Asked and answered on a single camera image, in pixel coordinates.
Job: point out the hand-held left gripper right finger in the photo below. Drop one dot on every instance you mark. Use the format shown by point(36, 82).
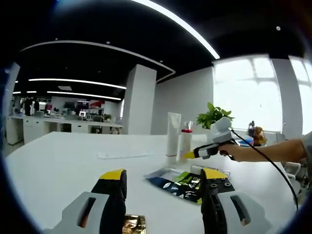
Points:
point(219, 209)

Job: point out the white office desk row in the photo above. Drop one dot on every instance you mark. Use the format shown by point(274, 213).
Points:
point(48, 124)

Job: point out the white paper strip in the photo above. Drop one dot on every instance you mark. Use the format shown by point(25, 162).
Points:
point(126, 154)

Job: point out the long ceiling light strip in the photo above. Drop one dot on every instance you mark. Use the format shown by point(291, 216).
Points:
point(185, 26)

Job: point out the blue box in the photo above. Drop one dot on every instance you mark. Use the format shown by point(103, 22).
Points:
point(246, 141)

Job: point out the dark bottle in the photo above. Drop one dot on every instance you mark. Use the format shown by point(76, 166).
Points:
point(251, 128)

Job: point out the person's right hand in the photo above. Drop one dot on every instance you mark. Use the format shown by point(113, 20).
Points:
point(234, 151)

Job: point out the white skincare tube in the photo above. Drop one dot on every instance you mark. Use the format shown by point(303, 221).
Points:
point(173, 136)

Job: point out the potted plant white pot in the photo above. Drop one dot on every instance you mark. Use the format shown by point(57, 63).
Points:
point(212, 117)

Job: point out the gold skincare sachet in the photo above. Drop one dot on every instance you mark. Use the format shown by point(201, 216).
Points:
point(134, 224)

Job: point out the white ceiling conduit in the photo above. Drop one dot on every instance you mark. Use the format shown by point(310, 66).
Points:
point(97, 45)

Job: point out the brown plush toy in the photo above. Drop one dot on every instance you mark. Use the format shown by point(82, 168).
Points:
point(260, 136)

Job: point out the dark blue skincare sachet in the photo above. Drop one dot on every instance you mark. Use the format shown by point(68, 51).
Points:
point(157, 183)

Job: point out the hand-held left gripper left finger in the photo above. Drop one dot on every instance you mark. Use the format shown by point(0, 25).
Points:
point(97, 209)

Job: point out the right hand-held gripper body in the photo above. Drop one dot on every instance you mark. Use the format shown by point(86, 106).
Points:
point(219, 136)

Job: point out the green black skincare sachet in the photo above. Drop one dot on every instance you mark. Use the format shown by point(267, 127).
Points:
point(190, 186)

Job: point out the white skincare bottle red collar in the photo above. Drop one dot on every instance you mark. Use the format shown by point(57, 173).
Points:
point(186, 143)

